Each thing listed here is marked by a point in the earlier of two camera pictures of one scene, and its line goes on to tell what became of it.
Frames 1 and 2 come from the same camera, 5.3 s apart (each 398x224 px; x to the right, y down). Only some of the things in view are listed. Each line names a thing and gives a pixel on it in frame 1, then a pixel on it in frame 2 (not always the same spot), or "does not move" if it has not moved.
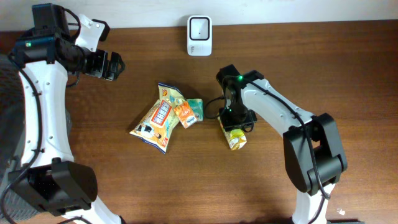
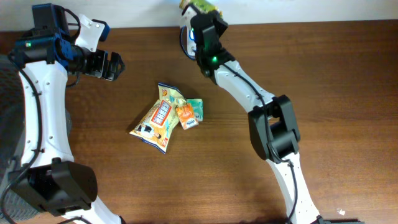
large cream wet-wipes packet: [155, 126] does not move
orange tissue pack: [185, 114] does not move
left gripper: [101, 63] does not move
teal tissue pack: [196, 105] does not move
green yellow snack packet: [235, 138] -> [201, 6]
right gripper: [237, 120] -> [203, 15]
